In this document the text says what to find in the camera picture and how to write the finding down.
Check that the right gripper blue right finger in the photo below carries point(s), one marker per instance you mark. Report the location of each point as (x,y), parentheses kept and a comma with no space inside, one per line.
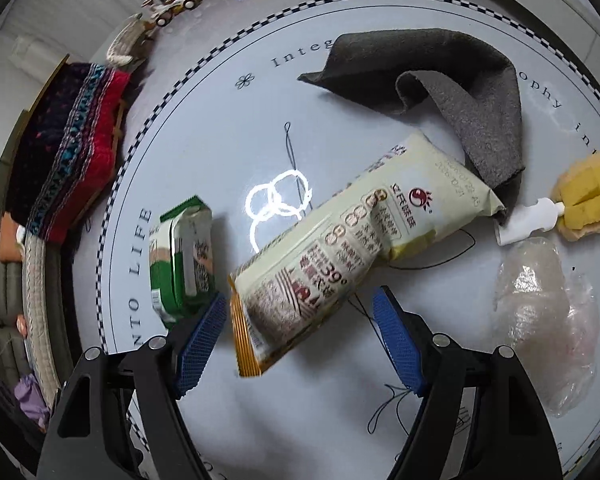
(403,334)

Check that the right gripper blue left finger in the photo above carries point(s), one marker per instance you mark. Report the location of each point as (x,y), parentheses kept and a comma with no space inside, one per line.
(194,340)

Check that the green drink carton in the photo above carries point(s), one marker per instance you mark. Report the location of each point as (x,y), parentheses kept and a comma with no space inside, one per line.
(181,270)

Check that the cream snack package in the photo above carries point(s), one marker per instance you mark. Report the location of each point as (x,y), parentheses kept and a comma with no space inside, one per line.
(410,199)

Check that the clear bag with white contents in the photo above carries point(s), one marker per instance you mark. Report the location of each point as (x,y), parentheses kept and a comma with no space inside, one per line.
(551,320)

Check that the yellow sponge brush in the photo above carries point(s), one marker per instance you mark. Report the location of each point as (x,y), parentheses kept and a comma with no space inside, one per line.
(573,209)

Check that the dark grey cloth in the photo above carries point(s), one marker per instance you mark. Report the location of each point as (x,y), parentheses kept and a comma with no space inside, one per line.
(473,85)

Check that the purple backpack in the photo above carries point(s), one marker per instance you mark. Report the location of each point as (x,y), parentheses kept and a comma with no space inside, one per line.
(29,396)

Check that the dark green sofa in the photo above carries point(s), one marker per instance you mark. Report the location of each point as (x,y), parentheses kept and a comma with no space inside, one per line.
(15,328)

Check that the red patterned blanket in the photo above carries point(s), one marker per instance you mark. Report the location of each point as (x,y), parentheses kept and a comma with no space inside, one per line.
(67,151)

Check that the grey quilted cushion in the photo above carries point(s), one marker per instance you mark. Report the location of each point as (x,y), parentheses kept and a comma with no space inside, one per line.
(125,47)

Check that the white toy car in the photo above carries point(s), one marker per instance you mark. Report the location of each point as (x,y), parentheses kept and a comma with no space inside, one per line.
(162,13)

